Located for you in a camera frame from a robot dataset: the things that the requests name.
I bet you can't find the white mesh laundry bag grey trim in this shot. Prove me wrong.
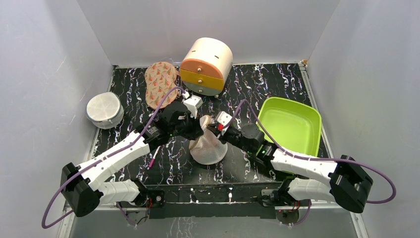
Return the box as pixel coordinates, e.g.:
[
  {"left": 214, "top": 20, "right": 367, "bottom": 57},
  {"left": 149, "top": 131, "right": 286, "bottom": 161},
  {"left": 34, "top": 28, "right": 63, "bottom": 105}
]
[{"left": 86, "top": 92, "right": 124, "bottom": 129}]

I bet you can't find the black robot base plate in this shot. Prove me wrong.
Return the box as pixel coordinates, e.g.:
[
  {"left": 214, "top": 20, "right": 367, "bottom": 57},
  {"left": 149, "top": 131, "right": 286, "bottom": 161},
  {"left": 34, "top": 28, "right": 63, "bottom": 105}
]
[{"left": 146, "top": 182, "right": 282, "bottom": 219}]

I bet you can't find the peach patterned fabric pouch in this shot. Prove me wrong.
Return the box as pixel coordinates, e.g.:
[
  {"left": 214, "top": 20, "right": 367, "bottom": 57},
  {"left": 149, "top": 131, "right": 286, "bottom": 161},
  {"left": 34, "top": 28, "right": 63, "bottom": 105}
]
[{"left": 145, "top": 61, "right": 179, "bottom": 109}]

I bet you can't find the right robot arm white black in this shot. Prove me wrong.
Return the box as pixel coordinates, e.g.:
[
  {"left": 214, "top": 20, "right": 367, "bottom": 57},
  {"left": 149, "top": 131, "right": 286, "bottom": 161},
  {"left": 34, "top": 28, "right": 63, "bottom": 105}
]
[{"left": 208, "top": 123, "right": 373, "bottom": 213}]

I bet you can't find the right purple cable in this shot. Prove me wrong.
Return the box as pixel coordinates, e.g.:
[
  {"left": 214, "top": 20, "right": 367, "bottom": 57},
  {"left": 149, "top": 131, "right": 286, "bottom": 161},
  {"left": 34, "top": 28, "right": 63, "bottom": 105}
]
[{"left": 223, "top": 99, "right": 397, "bottom": 227}]

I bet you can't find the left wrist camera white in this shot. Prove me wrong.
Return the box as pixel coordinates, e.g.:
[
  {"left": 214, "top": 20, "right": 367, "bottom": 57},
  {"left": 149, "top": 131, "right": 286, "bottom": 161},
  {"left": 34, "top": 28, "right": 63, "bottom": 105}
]
[{"left": 183, "top": 95, "right": 203, "bottom": 119}]

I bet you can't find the purple cable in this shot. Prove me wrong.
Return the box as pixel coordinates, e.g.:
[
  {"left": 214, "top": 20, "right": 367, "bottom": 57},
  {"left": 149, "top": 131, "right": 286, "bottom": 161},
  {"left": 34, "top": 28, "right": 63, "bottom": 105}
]
[
  {"left": 223, "top": 99, "right": 397, "bottom": 227},
  {"left": 42, "top": 86, "right": 189, "bottom": 229}
]

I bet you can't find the round drawer cabinet orange yellow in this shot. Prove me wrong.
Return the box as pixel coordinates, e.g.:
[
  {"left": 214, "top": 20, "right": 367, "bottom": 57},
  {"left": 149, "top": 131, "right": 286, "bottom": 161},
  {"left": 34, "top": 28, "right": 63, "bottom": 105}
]
[{"left": 180, "top": 37, "right": 233, "bottom": 98}]

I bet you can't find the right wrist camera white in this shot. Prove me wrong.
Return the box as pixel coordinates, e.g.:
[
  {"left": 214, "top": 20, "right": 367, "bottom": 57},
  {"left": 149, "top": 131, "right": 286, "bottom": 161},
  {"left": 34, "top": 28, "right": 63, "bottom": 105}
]
[{"left": 215, "top": 111, "right": 232, "bottom": 132}]

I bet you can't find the pink white marker pen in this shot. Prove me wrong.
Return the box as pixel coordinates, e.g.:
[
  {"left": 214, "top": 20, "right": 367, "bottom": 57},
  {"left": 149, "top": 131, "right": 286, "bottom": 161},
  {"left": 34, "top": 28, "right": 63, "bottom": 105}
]
[{"left": 147, "top": 146, "right": 160, "bottom": 170}]

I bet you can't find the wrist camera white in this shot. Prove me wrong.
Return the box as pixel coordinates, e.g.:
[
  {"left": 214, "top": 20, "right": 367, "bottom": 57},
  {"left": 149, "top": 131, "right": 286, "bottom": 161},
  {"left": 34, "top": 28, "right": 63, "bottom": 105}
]
[
  {"left": 215, "top": 111, "right": 232, "bottom": 132},
  {"left": 183, "top": 95, "right": 203, "bottom": 119}
]

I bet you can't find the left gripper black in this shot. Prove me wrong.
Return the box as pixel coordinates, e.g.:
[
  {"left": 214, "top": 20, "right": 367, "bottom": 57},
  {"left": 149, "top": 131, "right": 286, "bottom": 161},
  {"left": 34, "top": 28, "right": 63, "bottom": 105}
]
[{"left": 169, "top": 111, "right": 204, "bottom": 141}]

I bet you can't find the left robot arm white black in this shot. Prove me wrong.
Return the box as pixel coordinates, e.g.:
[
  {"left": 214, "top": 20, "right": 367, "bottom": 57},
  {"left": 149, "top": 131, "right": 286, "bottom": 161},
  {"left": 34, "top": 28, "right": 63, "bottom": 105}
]
[{"left": 61, "top": 96, "right": 204, "bottom": 217}]

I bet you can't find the white mesh laundry bag beige zipper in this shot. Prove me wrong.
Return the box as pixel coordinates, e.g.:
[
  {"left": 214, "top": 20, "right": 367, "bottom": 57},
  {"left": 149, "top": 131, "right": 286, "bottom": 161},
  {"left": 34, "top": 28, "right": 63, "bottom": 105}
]
[{"left": 189, "top": 115, "right": 228, "bottom": 165}]

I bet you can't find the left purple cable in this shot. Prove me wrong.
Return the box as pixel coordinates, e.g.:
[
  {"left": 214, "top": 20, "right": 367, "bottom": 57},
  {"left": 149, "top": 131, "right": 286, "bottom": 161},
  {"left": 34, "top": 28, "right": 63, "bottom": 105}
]
[{"left": 42, "top": 86, "right": 189, "bottom": 229}]

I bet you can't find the green plastic basin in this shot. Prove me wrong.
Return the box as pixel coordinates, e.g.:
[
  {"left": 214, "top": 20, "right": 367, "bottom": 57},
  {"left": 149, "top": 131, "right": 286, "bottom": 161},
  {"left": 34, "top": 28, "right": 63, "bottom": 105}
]
[{"left": 258, "top": 97, "right": 322, "bottom": 156}]

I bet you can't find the aluminium frame rail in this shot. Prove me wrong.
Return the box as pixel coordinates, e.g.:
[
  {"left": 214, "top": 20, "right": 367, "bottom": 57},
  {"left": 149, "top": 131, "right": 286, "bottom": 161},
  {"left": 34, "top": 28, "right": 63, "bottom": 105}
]
[{"left": 278, "top": 180, "right": 366, "bottom": 213}]

